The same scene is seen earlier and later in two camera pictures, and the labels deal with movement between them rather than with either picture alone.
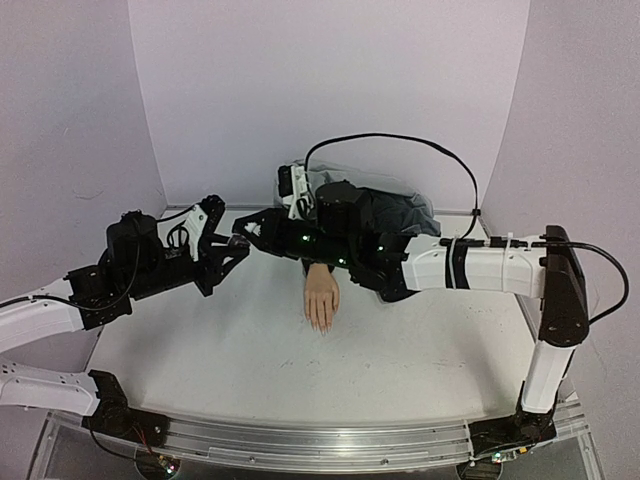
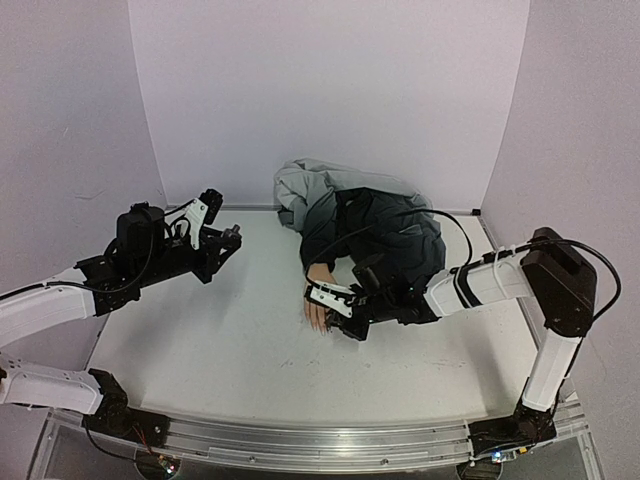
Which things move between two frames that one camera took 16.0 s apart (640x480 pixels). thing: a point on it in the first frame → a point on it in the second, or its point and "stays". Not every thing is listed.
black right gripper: x=267 y=232 → x=351 y=320
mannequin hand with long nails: x=321 y=297 stays
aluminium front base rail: x=315 y=446 stays
